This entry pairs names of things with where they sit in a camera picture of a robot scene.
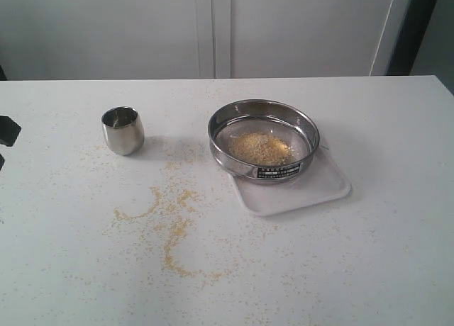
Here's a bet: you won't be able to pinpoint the stainless steel cup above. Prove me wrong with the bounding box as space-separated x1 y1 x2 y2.
101 106 145 156

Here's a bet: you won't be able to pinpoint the yellow grain pile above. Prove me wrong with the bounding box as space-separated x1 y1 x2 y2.
228 133 292 166

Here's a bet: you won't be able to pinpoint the round stainless steel sieve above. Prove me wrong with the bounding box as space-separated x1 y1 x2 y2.
208 99 320 184

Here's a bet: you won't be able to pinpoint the white cabinet doors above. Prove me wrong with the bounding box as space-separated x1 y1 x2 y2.
1 0 410 80

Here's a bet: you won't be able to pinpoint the white plastic tray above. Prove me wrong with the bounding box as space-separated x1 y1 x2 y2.
230 149 351 216

